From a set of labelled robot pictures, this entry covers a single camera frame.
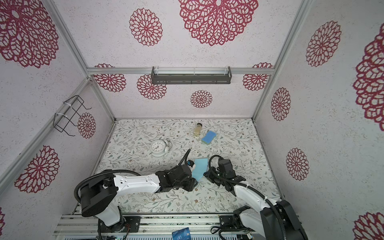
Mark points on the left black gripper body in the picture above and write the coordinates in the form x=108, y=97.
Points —
x=187, y=184

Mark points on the white alarm clock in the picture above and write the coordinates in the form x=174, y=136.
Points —
x=160, y=148

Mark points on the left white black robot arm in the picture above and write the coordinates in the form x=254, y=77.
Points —
x=97, y=192

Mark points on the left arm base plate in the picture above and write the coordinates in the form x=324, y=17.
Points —
x=125, y=225

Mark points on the blue card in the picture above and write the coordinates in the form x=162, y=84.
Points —
x=183, y=234

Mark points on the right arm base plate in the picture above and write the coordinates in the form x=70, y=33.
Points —
x=240, y=223

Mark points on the black wire wall basket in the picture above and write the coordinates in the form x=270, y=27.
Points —
x=62, y=120

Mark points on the light blue paper sheet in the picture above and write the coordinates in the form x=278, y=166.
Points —
x=201, y=166

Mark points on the blue green sponge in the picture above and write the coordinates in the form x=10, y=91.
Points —
x=209, y=137

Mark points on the black wall shelf rack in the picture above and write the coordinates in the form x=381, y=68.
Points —
x=220, y=77

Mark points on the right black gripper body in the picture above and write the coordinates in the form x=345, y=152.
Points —
x=216, y=175

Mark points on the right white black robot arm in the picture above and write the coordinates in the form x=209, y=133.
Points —
x=273, y=220

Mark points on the small yellow liquid jar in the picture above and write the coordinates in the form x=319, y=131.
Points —
x=197, y=130

